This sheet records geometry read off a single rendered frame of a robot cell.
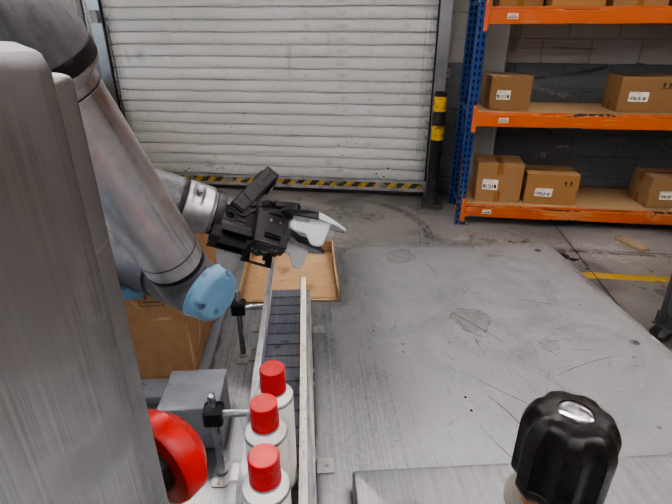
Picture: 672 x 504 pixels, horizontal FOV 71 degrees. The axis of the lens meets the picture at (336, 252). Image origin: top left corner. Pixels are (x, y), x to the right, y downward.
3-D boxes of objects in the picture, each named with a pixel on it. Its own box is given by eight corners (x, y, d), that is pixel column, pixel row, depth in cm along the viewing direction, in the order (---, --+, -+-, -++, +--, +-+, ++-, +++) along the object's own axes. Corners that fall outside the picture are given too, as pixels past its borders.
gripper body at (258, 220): (273, 270, 77) (200, 250, 73) (278, 227, 82) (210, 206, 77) (291, 249, 72) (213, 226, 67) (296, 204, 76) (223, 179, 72)
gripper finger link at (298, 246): (311, 280, 84) (270, 260, 78) (313, 252, 87) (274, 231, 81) (323, 275, 82) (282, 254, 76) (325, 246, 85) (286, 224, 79)
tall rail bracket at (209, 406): (257, 478, 75) (249, 399, 68) (211, 481, 75) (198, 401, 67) (259, 462, 78) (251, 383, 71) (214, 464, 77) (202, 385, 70)
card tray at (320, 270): (339, 300, 124) (339, 287, 122) (239, 303, 123) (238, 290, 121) (332, 251, 151) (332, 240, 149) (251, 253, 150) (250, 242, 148)
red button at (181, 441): (148, 480, 15) (214, 420, 18) (78, 433, 17) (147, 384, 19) (166, 553, 17) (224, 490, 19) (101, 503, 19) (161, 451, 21)
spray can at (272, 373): (297, 493, 67) (291, 380, 58) (260, 495, 67) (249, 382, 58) (298, 463, 72) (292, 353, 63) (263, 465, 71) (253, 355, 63)
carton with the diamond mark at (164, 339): (196, 378, 94) (176, 255, 82) (72, 382, 92) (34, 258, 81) (221, 299, 121) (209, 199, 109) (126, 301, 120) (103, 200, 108)
